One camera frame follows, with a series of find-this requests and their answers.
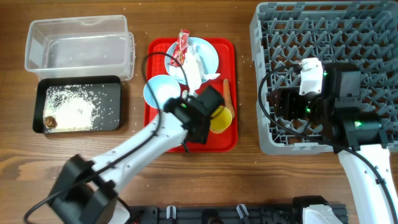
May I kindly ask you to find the yellow plastic cup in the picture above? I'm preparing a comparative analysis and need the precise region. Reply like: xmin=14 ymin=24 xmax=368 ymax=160
xmin=210 ymin=106 xmax=233 ymax=134

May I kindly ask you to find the orange carrot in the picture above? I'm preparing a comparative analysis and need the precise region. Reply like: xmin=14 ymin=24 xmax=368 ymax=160
xmin=223 ymin=78 xmax=235 ymax=118

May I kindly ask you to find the white napkin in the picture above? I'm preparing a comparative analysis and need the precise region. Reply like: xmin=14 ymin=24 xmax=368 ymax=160
xmin=182 ymin=44 xmax=220 ymax=96

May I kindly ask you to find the light blue bowl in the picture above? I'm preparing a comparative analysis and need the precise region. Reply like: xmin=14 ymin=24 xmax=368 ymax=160
xmin=143 ymin=75 xmax=181 ymax=110

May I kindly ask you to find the red snack wrapper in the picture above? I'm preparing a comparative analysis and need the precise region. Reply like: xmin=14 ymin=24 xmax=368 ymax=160
xmin=169 ymin=29 xmax=190 ymax=67

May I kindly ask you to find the pile of white rice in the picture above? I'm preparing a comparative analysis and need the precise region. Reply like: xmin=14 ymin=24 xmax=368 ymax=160
xmin=43 ymin=83 xmax=121 ymax=131

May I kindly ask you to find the brown chocolate pastry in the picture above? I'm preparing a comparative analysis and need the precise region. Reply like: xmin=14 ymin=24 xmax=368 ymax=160
xmin=44 ymin=116 xmax=57 ymax=129

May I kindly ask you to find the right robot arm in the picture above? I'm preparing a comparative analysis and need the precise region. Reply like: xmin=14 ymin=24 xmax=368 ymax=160
xmin=258 ymin=58 xmax=397 ymax=223

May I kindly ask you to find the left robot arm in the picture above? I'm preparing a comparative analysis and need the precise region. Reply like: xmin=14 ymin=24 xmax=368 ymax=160
xmin=47 ymin=86 xmax=224 ymax=224

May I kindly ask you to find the white plastic spoon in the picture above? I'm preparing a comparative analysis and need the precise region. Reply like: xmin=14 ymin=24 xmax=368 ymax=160
xmin=182 ymin=90 xmax=189 ymax=100

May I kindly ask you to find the light blue plate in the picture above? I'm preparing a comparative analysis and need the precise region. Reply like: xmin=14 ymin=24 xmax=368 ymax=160
xmin=164 ymin=37 xmax=219 ymax=85

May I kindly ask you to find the red serving tray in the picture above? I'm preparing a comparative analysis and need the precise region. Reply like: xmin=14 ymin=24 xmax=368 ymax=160
xmin=146 ymin=37 xmax=238 ymax=152

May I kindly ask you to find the black plastic tray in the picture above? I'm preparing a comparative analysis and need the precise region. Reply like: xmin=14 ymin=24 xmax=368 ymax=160
xmin=32 ymin=76 xmax=122 ymax=134

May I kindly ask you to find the clear plastic bin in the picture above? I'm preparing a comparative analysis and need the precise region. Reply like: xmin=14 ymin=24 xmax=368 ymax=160
xmin=24 ymin=15 xmax=136 ymax=80

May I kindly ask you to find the left black cable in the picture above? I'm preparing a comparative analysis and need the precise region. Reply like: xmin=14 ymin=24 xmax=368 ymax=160
xmin=23 ymin=52 xmax=190 ymax=224

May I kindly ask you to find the black cable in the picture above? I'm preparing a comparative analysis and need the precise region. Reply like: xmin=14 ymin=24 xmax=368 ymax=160
xmin=23 ymin=52 xmax=190 ymax=224
xmin=257 ymin=63 xmax=398 ymax=218

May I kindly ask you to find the right black cable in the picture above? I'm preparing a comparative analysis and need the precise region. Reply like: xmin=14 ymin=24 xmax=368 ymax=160
xmin=257 ymin=63 xmax=398 ymax=218

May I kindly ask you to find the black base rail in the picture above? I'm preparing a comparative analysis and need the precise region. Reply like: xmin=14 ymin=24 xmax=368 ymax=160
xmin=127 ymin=204 xmax=348 ymax=224

